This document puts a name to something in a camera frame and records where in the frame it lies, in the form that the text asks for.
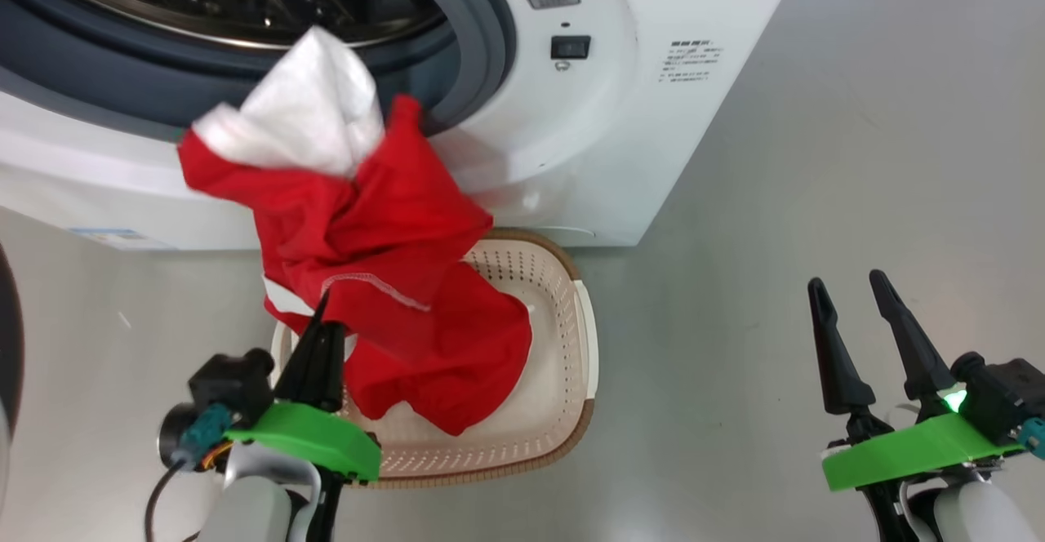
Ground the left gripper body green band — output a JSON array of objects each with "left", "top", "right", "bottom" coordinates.
[{"left": 226, "top": 402, "right": 382, "bottom": 542}]

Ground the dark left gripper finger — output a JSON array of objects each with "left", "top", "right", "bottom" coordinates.
[
  {"left": 275, "top": 291, "right": 330, "bottom": 402},
  {"left": 318, "top": 323, "right": 347, "bottom": 414}
]

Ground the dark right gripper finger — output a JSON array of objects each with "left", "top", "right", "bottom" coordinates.
[
  {"left": 807, "top": 278, "right": 877, "bottom": 416},
  {"left": 869, "top": 269, "right": 956, "bottom": 402}
]

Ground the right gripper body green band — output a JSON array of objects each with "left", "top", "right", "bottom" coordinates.
[{"left": 822, "top": 413, "right": 1025, "bottom": 542}]

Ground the red and white garment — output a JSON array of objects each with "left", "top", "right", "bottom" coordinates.
[{"left": 177, "top": 25, "right": 533, "bottom": 437}]

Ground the black glass washer door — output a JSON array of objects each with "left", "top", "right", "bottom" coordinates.
[{"left": 0, "top": 244, "right": 25, "bottom": 486}]

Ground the cream basket with brown rim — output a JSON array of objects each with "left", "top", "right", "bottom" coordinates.
[{"left": 269, "top": 229, "right": 599, "bottom": 490}]

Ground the white washing machine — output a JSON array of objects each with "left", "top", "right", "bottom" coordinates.
[{"left": 0, "top": 0, "right": 807, "bottom": 251}]

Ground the blue energy label sticker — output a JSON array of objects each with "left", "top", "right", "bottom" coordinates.
[{"left": 69, "top": 228, "right": 176, "bottom": 251}]

